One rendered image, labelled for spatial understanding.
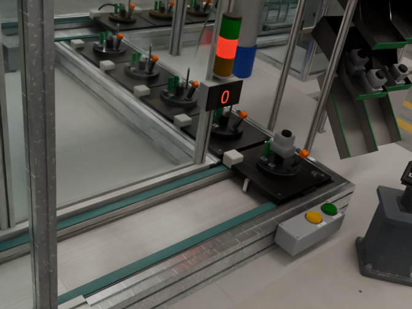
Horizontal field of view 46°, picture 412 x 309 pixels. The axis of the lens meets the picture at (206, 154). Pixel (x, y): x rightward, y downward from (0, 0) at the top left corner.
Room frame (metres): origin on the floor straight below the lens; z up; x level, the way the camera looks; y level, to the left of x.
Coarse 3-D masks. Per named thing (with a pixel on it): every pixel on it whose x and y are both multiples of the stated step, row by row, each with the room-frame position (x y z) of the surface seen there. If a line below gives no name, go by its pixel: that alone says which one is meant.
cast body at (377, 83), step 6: (372, 72) 1.41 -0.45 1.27; (378, 72) 1.41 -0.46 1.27; (360, 78) 1.44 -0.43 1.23; (366, 78) 1.42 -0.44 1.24; (372, 78) 1.40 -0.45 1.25; (378, 78) 1.40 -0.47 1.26; (384, 78) 1.41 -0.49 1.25; (360, 84) 1.43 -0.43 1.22; (366, 84) 1.41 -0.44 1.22; (372, 84) 1.40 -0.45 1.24; (378, 84) 1.40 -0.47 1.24; (366, 90) 1.41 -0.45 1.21; (372, 90) 1.39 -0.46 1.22; (378, 90) 1.40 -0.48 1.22
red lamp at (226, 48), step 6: (222, 42) 1.19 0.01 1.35; (228, 42) 1.19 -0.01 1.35; (234, 42) 1.19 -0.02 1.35; (216, 48) 1.21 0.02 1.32; (222, 48) 1.19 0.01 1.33; (228, 48) 1.19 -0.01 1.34; (234, 48) 1.20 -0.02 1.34; (216, 54) 1.20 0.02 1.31; (222, 54) 1.19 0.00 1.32; (228, 54) 1.19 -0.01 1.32; (234, 54) 1.20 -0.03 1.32
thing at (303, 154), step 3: (297, 150) 1.22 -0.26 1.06; (300, 150) 1.22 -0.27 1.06; (303, 150) 1.21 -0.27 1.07; (306, 150) 1.22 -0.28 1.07; (300, 153) 1.21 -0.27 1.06; (303, 153) 1.20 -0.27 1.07; (306, 153) 1.20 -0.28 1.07; (300, 156) 1.21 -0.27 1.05; (303, 156) 1.20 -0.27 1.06; (306, 156) 1.20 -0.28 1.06; (297, 159) 1.21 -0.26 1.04; (300, 159) 1.21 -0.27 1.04; (294, 162) 1.22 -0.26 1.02; (297, 162) 1.21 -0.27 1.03; (291, 165) 1.22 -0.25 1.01; (294, 165) 1.22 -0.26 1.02; (297, 165) 1.22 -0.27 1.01; (291, 168) 1.22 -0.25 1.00; (294, 168) 1.22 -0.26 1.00
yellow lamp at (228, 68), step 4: (216, 56) 1.20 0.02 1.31; (216, 60) 1.20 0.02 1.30; (220, 60) 1.19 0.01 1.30; (224, 60) 1.19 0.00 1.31; (228, 60) 1.19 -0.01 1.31; (232, 60) 1.20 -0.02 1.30; (216, 64) 1.19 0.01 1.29; (220, 64) 1.19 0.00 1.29; (224, 64) 1.19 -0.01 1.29; (228, 64) 1.19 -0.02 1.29; (232, 64) 1.20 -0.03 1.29; (216, 68) 1.19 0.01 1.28; (220, 68) 1.19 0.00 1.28; (224, 68) 1.19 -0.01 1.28; (228, 68) 1.19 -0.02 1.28; (216, 72) 1.19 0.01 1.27; (220, 72) 1.19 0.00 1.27; (224, 72) 1.19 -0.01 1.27; (228, 72) 1.19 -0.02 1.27; (224, 76) 1.19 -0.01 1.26; (228, 76) 1.20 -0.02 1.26
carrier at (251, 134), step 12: (216, 120) 1.46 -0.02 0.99; (228, 120) 1.44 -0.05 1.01; (216, 132) 1.38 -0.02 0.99; (228, 132) 1.39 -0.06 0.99; (240, 132) 1.41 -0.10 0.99; (252, 132) 1.45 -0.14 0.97; (216, 144) 1.34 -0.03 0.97; (228, 144) 1.35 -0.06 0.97; (240, 144) 1.36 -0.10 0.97; (252, 144) 1.38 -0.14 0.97; (216, 156) 1.28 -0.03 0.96
